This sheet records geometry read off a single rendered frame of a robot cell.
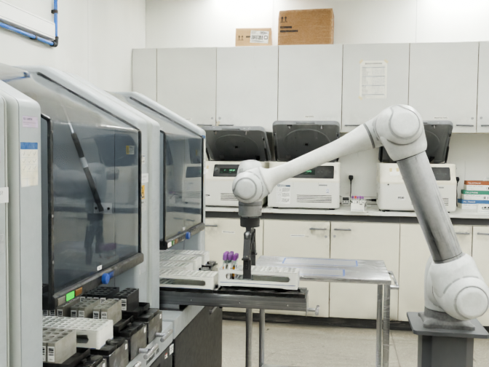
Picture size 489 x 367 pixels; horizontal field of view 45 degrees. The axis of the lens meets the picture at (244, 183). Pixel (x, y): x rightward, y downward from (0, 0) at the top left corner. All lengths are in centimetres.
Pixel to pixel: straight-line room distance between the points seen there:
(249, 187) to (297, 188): 254
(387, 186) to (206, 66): 176
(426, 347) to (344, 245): 228
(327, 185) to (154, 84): 169
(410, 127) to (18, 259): 124
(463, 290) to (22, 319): 133
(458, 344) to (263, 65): 312
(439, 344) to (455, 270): 36
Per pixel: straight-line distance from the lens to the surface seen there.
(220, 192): 457
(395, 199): 449
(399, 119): 196
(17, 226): 132
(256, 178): 197
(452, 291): 205
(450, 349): 232
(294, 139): 479
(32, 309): 140
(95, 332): 161
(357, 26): 520
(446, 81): 484
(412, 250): 454
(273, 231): 453
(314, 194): 448
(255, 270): 219
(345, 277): 247
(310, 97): 478
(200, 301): 224
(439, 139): 483
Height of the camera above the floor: 133
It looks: 3 degrees down
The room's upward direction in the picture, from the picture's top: 1 degrees clockwise
